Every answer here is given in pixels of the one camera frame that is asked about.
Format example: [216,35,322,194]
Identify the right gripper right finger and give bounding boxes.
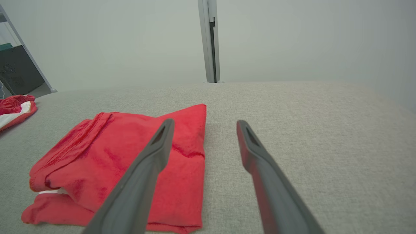
[236,119,326,234]

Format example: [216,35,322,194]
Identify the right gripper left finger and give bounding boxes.
[81,118,175,234]

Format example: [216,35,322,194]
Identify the red Bulls jersey shirt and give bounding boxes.
[21,104,207,234]

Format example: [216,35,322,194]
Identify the red shorts with white stripe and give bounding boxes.
[0,94,38,132]

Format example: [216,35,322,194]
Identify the dark grey cabinet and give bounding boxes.
[0,45,45,97]

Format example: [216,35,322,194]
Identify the grey partition post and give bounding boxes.
[197,0,221,84]

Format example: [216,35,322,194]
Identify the grey metal frame bar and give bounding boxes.
[0,4,58,94]

